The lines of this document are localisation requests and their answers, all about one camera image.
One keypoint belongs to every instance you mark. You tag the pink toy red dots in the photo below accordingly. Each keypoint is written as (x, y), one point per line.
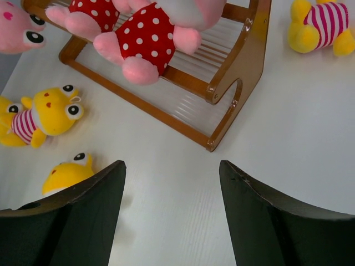
(88, 19)
(145, 43)
(20, 31)

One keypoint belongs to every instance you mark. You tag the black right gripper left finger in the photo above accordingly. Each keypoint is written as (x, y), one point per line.
(75, 226)

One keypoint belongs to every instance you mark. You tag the yellow toy blue stripes centre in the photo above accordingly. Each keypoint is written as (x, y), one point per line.
(68, 173)

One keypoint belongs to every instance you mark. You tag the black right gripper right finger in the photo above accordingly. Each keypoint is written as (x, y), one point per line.
(268, 227)

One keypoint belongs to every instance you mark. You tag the yellow toy pink stripes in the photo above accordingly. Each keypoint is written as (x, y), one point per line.
(51, 112)
(322, 24)

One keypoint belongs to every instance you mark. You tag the brown wooden toy shelf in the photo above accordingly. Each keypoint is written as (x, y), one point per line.
(241, 68)

